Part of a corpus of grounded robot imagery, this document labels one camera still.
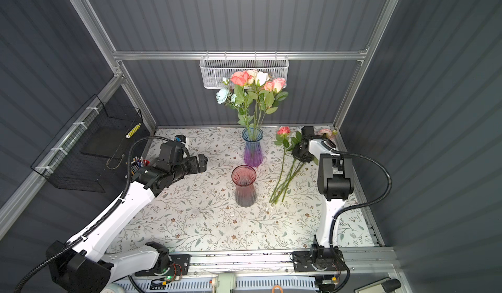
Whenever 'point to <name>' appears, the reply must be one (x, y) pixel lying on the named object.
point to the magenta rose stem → (280, 139)
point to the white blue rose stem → (294, 141)
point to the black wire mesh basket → (83, 157)
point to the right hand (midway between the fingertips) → (299, 156)
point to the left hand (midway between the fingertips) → (197, 159)
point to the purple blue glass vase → (253, 155)
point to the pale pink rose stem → (330, 133)
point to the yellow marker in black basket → (133, 131)
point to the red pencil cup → (137, 163)
